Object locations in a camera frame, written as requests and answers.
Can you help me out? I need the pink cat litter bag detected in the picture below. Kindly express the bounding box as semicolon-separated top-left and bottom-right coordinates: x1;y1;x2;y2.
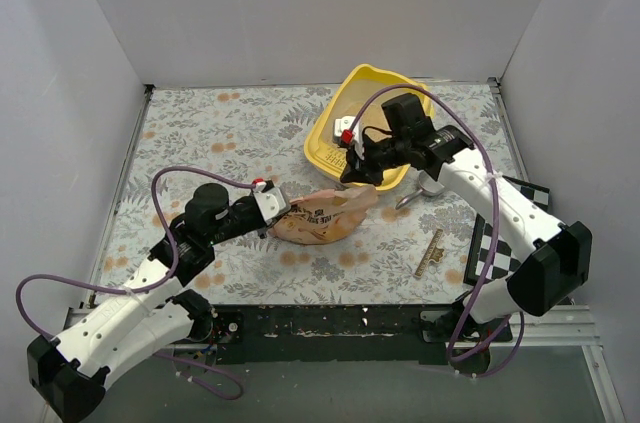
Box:
269;185;378;245

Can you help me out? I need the silver metal scoop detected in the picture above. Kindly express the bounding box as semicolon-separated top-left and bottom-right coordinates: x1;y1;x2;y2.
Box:
395;171;445;210

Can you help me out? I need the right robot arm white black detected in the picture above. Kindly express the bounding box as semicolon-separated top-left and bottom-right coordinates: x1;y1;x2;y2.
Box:
333;93;592;341

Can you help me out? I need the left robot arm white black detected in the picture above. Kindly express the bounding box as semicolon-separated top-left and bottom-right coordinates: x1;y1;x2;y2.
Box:
27;180;290;422

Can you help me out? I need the yellow plastic litter box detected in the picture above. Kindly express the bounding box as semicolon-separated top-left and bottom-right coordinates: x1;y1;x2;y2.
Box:
304;64;435;192

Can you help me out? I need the floral patterned table mat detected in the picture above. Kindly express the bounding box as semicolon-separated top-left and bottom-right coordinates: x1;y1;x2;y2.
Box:
89;83;527;307

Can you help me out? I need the gold brown bookmark strip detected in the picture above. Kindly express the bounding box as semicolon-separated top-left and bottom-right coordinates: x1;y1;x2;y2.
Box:
414;228;444;278

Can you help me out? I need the black white checkerboard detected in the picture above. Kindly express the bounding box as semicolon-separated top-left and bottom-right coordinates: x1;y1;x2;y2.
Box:
463;176;551;286

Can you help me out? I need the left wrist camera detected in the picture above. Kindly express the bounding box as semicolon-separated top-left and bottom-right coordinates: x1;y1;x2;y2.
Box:
252;179;291;225

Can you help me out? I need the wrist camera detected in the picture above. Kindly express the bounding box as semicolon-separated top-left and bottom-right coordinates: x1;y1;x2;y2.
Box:
252;179;291;225
332;116;362;148

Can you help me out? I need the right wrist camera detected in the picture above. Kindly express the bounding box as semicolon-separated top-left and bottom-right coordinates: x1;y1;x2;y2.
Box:
332;116;362;148

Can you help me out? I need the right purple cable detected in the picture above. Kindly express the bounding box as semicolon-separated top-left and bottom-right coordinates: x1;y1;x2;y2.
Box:
349;83;526;380

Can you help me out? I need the purple cable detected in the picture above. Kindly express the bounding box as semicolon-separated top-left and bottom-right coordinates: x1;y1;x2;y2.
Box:
349;83;526;380
15;166;259;402

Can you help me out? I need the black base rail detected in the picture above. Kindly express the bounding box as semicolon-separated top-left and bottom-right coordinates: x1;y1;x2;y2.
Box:
155;303;515;365

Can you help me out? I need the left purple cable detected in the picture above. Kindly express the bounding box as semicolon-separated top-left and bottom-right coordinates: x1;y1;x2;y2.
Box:
15;166;259;402

